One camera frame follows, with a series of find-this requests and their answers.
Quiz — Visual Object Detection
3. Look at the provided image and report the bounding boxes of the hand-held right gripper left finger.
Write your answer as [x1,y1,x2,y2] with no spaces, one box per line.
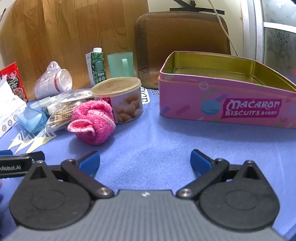
[29,151,114,200]

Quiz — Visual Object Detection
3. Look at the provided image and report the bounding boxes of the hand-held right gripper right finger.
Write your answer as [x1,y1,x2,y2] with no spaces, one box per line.
[176,149,266,199]

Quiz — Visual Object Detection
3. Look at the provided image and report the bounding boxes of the pink fuzzy sock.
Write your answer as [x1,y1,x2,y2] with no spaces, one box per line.
[68,100,116,146]

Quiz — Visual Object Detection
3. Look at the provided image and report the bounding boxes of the pink biscuit tin box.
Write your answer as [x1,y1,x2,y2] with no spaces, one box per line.
[158,51,296,129]

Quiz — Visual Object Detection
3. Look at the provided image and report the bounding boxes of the blue plastic packet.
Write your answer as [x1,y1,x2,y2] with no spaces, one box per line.
[17,107,48,133]

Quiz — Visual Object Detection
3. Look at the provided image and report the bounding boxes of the white paper box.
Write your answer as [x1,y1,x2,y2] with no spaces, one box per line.
[0,75,28,139]

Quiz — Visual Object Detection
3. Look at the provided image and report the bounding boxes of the clear bag of wooden sticks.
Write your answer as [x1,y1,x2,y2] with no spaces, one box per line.
[44,100,80,134]

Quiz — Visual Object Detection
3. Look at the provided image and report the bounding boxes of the blue printed tablecloth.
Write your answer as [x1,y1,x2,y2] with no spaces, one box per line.
[0,87,296,241]

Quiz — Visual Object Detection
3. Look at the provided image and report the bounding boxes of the clear plastic bag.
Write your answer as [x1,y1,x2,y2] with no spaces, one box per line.
[30,89,94,114]

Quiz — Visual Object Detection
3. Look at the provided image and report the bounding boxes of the round nut can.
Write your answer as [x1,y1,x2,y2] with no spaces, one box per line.
[91,77,144,125]

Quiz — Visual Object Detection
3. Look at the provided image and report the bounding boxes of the bag of plastic cups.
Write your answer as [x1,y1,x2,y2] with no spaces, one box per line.
[33,61,73,100]

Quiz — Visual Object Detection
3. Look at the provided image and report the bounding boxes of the red snack box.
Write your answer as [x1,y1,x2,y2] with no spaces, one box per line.
[0,62,28,102]

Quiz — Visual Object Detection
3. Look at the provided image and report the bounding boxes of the green and white drink carton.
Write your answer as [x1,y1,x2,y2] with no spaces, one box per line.
[85,47,107,88]

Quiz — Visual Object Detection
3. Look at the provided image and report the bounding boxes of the green plastic cup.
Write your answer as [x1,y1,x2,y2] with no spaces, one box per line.
[107,52,135,79]

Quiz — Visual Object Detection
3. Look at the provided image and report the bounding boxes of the brown chair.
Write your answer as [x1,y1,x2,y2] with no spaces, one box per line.
[135,11,232,90]

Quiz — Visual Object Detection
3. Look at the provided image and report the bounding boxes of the black tape strips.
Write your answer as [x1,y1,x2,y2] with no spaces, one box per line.
[169,0,225,15]

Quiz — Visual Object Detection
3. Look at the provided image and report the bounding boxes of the white window frame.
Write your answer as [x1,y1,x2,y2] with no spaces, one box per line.
[239,0,296,72]

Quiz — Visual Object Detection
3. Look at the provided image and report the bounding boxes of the white cable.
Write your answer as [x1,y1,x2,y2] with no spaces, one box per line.
[208,0,238,56]

